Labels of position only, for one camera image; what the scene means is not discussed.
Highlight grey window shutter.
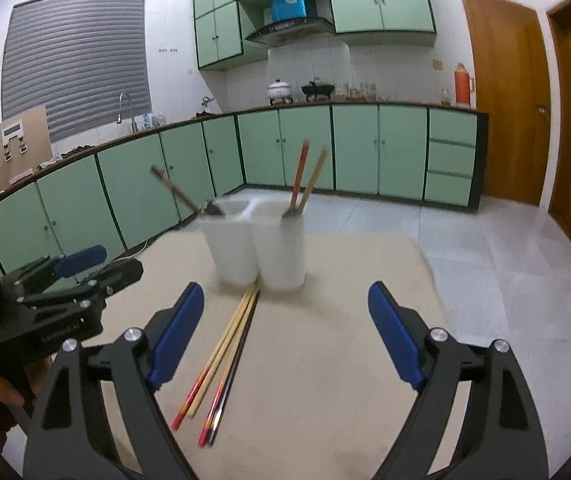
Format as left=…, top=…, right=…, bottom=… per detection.
left=0, top=0, right=146, bottom=143

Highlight metal kitchen faucet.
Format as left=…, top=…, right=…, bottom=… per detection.
left=117, top=92, right=137, bottom=134

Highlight black wok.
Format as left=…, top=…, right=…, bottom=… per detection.
left=300, top=79, right=335, bottom=102

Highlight closed wooden door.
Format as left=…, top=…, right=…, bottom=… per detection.
left=459, top=0, right=552, bottom=206

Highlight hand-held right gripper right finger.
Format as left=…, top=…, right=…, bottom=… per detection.
left=368, top=281, right=551, bottom=480

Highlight black chopstick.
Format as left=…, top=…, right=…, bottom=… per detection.
left=198, top=290, right=262, bottom=448
left=208, top=292, right=263, bottom=448

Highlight black range hood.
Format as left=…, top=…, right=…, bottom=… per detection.
left=244, top=16, right=335, bottom=50

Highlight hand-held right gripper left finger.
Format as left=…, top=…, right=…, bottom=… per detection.
left=23, top=281, right=205, bottom=480

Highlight green lower kitchen cabinets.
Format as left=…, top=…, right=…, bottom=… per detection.
left=0, top=102, right=489, bottom=281

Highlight green upper wall cabinets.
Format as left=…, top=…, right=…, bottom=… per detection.
left=193, top=0, right=437, bottom=72

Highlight person's left hand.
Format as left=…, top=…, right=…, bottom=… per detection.
left=0, top=355, right=52, bottom=411

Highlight cardboard panel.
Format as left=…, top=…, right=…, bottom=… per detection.
left=0, top=105, right=54, bottom=186

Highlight white cooking pot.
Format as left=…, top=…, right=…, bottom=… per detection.
left=266, top=78, right=293, bottom=105

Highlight blue box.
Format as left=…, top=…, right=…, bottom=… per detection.
left=270, top=0, right=312, bottom=22

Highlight orange thermos flask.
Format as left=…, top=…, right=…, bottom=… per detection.
left=454, top=62, right=475, bottom=107

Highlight bamboo chopstick with red end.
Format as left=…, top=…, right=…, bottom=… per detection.
left=172, top=285, right=258, bottom=431

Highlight white plastic utensil holder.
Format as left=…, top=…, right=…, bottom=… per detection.
left=200, top=198, right=307, bottom=291

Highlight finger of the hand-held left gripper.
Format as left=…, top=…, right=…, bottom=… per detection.
left=0, top=245, right=108, bottom=291
left=16, top=259, right=144, bottom=311

